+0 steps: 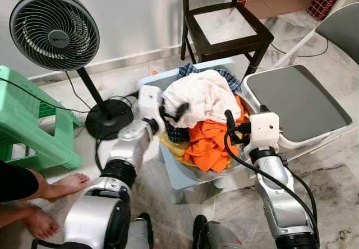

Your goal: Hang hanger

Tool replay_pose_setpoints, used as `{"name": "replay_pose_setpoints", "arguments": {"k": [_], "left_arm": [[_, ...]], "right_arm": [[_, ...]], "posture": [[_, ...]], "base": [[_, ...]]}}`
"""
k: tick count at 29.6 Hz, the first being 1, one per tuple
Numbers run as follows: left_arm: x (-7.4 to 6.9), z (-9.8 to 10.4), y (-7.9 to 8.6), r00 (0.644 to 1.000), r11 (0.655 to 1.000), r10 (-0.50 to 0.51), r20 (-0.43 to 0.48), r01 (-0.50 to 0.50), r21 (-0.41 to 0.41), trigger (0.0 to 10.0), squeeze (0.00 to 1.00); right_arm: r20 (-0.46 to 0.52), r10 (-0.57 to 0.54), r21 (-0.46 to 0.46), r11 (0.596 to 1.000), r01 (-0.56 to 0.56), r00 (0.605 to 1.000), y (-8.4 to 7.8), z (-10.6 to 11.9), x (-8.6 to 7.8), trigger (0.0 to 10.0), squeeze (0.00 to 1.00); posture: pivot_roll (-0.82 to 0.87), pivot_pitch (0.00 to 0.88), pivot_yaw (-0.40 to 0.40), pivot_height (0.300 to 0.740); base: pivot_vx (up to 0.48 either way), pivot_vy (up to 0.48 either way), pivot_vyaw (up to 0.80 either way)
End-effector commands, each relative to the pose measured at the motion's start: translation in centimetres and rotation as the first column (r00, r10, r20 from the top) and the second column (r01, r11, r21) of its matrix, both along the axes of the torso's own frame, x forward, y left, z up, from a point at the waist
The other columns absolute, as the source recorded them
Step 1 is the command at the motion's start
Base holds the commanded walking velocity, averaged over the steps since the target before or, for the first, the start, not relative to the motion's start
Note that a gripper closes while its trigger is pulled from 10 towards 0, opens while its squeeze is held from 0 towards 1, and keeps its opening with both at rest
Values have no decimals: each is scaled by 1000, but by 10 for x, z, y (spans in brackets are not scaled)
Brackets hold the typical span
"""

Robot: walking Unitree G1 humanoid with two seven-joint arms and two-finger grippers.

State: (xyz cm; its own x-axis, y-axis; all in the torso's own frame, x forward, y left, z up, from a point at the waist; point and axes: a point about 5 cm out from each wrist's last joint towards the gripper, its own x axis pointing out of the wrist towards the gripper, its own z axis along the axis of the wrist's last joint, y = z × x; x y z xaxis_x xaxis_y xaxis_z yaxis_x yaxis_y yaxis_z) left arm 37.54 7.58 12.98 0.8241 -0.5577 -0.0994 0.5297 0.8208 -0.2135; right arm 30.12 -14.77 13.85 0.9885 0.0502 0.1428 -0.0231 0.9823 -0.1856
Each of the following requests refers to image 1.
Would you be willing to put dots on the cream white garment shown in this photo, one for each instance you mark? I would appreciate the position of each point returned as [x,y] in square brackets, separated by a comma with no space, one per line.
[202,95]

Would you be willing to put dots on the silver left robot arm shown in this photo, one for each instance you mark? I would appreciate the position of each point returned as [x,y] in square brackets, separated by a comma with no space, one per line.
[129,148]

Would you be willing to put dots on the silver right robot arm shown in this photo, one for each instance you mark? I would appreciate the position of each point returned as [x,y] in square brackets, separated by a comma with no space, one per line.
[280,198]

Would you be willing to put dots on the orange garment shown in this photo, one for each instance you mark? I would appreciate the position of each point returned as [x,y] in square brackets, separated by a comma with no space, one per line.
[210,145]

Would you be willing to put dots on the grey white folding chair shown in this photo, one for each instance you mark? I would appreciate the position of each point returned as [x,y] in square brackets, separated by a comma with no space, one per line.
[297,100]

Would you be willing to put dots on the blue plaid garment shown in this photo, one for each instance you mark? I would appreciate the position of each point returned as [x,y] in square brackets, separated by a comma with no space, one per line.
[230,81]

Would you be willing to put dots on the dark wooden chair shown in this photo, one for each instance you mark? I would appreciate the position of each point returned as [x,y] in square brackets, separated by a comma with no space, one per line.
[235,47]

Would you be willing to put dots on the person's bare leg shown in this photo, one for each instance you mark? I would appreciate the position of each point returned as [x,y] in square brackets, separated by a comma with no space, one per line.
[67,184]
[39,224]

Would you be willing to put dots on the grey left robot leg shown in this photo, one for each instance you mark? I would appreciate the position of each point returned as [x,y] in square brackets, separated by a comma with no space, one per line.
[140,235]

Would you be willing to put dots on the green plastic stool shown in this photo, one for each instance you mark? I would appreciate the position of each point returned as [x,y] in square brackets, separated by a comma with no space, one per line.
[28,120]

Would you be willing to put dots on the black standing fan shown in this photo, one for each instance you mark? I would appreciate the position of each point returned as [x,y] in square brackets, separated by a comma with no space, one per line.
[53,30]

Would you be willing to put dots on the person's black shorts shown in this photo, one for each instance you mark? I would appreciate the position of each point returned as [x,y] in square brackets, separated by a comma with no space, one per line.
[14,181]

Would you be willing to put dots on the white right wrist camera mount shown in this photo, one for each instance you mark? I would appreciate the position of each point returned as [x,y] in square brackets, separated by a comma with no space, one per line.
[265,128]

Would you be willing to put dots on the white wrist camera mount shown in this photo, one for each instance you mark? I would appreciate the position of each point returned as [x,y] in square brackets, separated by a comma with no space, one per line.
[148,100]
[265,128]

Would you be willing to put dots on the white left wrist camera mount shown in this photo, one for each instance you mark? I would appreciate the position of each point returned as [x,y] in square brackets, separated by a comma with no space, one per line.
[148,100]

